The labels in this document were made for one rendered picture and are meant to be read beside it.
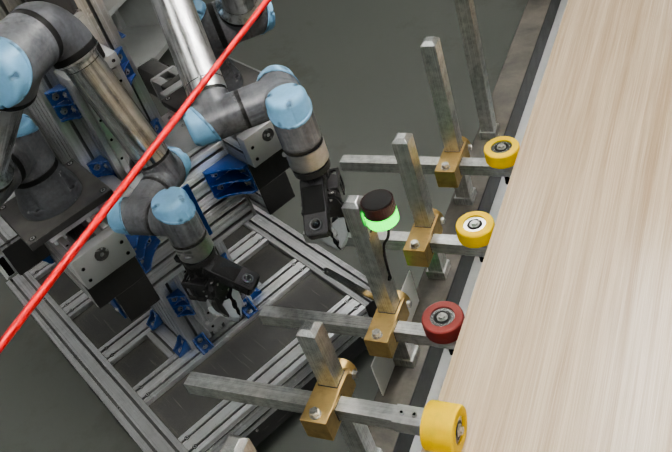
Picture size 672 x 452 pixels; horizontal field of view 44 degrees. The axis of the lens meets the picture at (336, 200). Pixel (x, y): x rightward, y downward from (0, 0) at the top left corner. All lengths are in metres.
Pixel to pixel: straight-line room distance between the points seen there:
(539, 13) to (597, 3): 0.43
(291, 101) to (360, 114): 2.37
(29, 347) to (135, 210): 1.82
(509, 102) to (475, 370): 1.09
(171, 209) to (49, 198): 0.47
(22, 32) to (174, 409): 1.39
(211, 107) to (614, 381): 0.83
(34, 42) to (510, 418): 1.03
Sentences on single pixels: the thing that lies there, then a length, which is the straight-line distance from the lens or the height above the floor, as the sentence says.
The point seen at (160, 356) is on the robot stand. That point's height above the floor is 0.21.
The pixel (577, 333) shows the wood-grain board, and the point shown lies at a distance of 1.53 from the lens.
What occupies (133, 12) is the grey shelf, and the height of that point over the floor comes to 0.22.
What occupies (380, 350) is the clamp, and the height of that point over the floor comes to 0.84.
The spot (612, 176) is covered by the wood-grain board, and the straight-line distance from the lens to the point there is 1.82.
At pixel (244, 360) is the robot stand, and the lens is 2.62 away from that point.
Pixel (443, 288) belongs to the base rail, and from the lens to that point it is 1.92.
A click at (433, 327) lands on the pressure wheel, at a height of 0.91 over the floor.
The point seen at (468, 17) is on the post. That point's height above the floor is 1.07.
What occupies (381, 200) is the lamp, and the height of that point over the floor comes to 1.16.
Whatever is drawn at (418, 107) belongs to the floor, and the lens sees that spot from 3.72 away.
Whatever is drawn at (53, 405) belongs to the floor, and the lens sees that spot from 3.18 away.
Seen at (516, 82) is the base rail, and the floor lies 0.70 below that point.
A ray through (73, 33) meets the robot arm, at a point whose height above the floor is 1.49.
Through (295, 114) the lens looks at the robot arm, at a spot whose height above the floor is 1.34.
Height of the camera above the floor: 2.09
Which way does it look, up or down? 39 degrees down
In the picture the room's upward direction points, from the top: 20 degrees counter-clockwise
